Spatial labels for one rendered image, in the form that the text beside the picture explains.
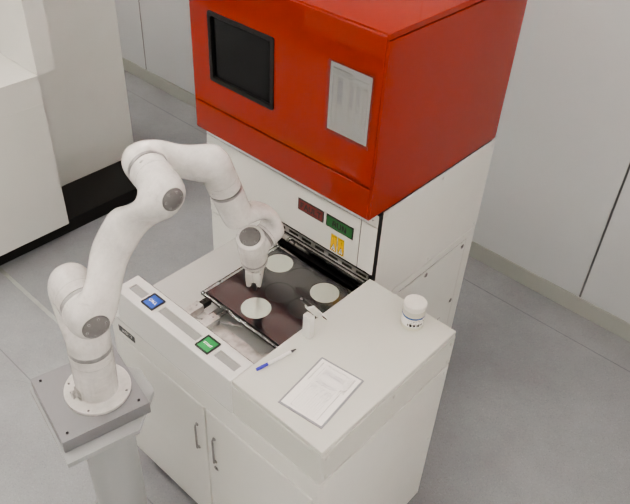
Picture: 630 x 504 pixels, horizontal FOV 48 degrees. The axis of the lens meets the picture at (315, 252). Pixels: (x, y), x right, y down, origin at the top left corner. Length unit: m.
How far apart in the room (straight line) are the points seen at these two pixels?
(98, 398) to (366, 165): 1.02
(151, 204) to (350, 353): 0.78
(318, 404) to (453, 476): 1.22
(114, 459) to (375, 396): 0.84
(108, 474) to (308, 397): 0.73
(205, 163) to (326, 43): 0.51
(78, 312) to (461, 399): 2.00
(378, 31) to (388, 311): 0.87
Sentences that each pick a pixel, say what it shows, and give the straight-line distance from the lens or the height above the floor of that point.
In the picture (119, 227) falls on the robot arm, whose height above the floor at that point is 1.46.
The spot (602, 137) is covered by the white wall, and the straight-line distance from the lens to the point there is 3.47.
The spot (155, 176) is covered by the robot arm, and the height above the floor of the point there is 1.59.
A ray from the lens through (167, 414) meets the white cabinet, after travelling 2.58.
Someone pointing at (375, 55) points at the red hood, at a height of 1.75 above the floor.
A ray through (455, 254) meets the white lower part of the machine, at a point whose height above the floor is 0.74.
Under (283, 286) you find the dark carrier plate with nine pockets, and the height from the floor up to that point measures 0.90.
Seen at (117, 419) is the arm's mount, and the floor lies 0.86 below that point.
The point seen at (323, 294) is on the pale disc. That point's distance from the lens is 2.40.
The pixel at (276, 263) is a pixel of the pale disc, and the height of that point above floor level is 0.90.
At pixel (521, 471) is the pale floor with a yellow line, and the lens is 3.20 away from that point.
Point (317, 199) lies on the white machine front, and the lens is 2.39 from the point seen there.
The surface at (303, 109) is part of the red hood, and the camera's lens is 2.20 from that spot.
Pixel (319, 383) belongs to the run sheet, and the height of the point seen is 0.97.
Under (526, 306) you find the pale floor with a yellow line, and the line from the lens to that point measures 3.90.
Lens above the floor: 2.52
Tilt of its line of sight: 39 degrees down
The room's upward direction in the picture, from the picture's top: 3 degrees clockwise
